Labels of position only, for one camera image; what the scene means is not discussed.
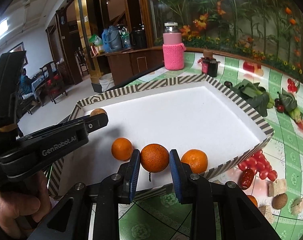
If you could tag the green leafy vegetable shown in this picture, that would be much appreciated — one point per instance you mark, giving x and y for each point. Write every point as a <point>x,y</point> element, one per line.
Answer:
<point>254,94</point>
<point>290,105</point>

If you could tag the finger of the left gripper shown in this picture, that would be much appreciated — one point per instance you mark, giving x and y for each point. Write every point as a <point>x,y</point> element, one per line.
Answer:
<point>95,122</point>

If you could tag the pink knitted sleeve bottle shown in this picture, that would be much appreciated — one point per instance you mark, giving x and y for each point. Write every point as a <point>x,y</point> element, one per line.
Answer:
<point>173,47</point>

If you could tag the small dark jar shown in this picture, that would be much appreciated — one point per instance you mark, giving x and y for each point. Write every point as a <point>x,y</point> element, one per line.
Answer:
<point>209,64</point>

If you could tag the orange mandarin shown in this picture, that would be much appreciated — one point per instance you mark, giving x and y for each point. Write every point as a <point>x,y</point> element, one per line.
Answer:
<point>154,158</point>
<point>253,199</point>
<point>122,149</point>
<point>196,159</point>

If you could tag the dark red cherry tomato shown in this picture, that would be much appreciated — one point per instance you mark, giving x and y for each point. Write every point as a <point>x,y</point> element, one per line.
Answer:
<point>280,108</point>

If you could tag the left green leafy vegetable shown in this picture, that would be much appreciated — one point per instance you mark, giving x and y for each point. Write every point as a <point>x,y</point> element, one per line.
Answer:
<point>254,94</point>

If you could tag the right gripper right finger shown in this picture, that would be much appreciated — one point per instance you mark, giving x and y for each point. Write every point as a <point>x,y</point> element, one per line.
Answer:
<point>180,173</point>

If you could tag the blue thermos jug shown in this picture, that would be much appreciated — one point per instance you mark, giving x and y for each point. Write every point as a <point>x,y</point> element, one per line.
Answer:
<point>111,40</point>

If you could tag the person's left hand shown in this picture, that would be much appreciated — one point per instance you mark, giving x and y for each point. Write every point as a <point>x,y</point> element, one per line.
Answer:
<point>14,205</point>

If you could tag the white striped cardboard tray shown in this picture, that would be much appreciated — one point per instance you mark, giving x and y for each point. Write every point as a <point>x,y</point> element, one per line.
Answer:
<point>181,113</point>

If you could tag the right green leafy vegetable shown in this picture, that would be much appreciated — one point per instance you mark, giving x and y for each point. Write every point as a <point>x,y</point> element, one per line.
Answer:
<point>290,105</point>

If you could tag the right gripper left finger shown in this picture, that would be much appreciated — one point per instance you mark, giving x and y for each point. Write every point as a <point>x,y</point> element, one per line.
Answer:
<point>129,174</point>

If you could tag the wooden side cabinet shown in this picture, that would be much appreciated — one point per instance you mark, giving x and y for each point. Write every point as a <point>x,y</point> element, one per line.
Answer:
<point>126,64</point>

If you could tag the dried red date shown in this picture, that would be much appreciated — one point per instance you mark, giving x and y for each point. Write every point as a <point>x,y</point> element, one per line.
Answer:
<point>246,178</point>

